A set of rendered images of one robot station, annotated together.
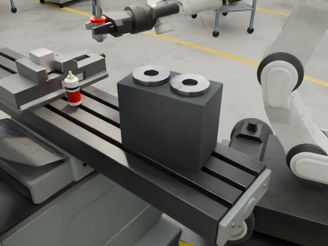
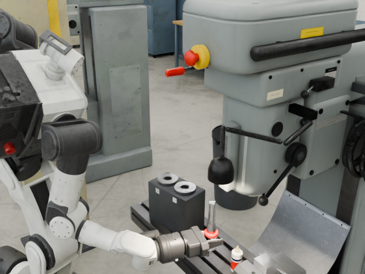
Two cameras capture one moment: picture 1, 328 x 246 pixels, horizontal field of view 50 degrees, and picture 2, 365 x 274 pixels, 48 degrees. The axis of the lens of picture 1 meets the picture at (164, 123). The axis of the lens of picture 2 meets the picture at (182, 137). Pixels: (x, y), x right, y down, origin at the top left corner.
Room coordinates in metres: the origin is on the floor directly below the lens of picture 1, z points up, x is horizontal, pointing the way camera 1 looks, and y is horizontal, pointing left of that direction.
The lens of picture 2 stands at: (2.14, 0.40, 2.00)
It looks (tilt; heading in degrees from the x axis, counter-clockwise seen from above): 24 degrees down; 195
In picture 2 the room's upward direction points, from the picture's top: straight up
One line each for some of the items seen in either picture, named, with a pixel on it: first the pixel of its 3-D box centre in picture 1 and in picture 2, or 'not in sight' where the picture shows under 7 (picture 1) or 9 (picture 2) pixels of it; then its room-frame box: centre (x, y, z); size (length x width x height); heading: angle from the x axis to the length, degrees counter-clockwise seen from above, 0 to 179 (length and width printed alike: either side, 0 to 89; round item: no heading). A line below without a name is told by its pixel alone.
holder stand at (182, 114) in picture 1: (169, 113); (176, 203); (0.72, -0.01, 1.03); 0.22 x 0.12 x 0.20; 62
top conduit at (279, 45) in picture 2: not in sight; (317, 42); (1.03, 0.45, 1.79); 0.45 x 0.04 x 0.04; 141
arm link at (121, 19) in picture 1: (124, 22); (184, 244); (1.10, 0.13, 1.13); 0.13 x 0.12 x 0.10; 35
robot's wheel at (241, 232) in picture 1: (226, 218); not in sight; (0.85, -0.22, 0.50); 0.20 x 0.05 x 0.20; 68
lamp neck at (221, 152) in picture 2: not in sight; (222, 142); (1.16, 0.24, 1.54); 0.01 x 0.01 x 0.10
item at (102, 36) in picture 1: (98, 29); (211, 240); (1.05, 0.20, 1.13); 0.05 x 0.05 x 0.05
